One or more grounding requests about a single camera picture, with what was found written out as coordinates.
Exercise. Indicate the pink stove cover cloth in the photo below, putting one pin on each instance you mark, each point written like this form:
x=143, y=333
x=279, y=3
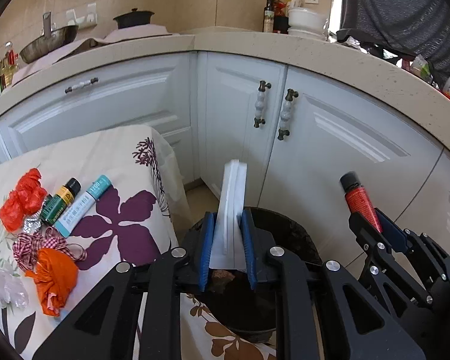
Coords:
x=80, y=46

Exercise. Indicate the red tube black cap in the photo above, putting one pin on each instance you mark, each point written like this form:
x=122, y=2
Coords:
x=358, y=200

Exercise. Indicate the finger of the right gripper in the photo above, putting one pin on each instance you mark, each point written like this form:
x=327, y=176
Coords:
x=380, y=253
x=404, y=241

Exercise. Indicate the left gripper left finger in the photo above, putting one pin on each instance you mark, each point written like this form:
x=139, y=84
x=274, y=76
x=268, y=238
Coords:
x=134, y=312

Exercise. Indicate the dark sauce bottle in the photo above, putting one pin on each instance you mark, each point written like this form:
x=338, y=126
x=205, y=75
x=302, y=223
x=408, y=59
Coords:
x=268, y=17

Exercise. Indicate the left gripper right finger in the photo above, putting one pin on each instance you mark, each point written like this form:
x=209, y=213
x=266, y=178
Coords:
x=322, y=312

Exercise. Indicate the right cabinet door handle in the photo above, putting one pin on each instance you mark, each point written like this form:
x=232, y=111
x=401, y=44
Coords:
x=286, y=114

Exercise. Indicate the black casserole pot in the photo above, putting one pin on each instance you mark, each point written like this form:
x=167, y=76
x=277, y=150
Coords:
x=134, y=18

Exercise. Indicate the cabinet door handle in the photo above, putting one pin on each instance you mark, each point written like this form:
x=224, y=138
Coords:
x=260, y=103
x=286, y=114

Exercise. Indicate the red plastic bag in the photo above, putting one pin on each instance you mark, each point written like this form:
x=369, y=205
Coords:
x=25, y=200

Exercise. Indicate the green yellow tube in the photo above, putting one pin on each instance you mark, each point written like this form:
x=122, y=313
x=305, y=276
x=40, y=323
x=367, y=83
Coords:
x=60, y=201

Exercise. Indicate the clear plastic bag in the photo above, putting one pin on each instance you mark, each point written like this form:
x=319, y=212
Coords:
x=12, y=292

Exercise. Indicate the steel wok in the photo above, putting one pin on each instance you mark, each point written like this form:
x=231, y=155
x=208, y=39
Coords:
x=51, y=40

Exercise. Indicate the red white twine bundle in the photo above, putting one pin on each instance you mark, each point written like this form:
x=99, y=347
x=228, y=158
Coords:
x=26, y=247

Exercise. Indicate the cooking oil bottle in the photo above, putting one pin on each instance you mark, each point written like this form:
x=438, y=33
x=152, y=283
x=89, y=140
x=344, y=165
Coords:
x=10, y=63

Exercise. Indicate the silver foil blister pack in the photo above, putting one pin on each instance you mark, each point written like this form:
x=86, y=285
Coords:
x=32, y=224

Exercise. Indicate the dark curtain cloth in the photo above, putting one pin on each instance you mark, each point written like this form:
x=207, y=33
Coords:
x=415, y=27

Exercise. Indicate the drawer handle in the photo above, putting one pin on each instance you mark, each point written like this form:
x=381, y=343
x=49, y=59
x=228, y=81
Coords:
x=81, y=85

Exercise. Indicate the floral tablecloth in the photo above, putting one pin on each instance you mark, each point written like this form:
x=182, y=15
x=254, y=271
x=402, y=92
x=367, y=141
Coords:
x=142, y=214

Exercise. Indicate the left cabinet door handle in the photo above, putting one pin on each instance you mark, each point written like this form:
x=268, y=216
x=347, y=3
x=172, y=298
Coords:
x=260, y=103

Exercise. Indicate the black trash bin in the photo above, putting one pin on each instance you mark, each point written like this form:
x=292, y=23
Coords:
x=250, y=313

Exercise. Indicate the orange plastic bag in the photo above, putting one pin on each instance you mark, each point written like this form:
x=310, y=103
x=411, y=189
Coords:
x=55, y=276

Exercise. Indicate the white stacked bowls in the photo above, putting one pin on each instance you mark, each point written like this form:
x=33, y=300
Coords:
x=305, y=23

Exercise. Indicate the teal white tube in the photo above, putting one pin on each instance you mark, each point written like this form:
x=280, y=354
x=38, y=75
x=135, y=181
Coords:
x=81, y=205

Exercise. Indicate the white box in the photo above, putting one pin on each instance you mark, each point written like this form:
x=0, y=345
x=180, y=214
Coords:
x=228, y=251

